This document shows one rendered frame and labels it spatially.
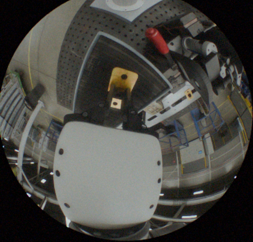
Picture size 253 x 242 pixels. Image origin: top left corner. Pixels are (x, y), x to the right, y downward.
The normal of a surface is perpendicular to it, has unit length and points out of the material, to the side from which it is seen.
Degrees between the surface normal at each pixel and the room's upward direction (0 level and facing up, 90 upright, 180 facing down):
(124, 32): 0
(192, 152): 90
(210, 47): 0
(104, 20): 0
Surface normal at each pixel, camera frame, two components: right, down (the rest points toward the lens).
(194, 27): -0.04, 0.80
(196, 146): -0.80, -0.38
